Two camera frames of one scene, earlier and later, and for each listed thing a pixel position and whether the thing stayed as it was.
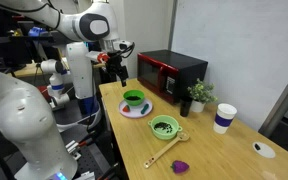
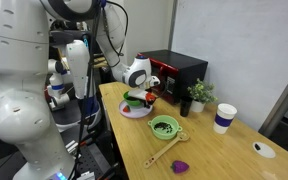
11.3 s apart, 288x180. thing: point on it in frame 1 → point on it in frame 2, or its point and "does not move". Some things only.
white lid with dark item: [263, 149] does not move
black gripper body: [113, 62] → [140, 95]
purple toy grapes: [179, 167] does not move
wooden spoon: [182, 136] does not move
